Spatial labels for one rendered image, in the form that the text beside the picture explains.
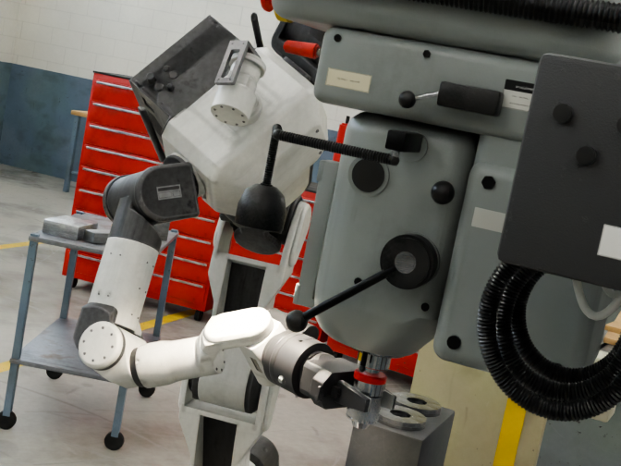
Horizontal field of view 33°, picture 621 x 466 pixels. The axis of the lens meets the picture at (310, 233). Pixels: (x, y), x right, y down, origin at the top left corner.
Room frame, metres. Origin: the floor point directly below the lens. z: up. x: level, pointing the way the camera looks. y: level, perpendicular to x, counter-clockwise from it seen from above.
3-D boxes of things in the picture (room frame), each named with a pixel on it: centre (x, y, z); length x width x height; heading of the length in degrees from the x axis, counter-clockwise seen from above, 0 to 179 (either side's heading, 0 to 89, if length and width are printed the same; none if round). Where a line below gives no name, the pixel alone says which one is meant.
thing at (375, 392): (1.44, -0.12, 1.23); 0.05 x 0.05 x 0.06
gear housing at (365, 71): (1.43, -0.16, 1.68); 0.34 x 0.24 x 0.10; 70
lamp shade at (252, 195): (1.51, 0.08, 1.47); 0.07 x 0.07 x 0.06
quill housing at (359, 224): (1.44, -0.13, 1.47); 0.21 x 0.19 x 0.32; 160
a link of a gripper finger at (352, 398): (1.42, -0.10, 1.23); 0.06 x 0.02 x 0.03; 45
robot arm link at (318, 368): (1.51, -0.06, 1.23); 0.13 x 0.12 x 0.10; 135
